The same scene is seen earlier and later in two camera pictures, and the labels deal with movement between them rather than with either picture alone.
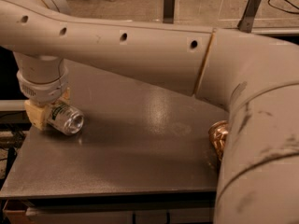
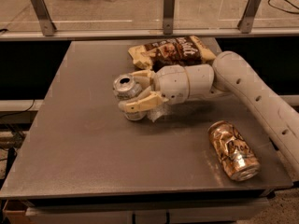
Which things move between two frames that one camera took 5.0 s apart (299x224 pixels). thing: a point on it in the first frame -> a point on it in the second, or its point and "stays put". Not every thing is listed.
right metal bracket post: (247, 22) stays put
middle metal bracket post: (168, 10) stays put
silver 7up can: (65, 119) -> (125, 87)
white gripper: (42, 90) -> (172, 82)
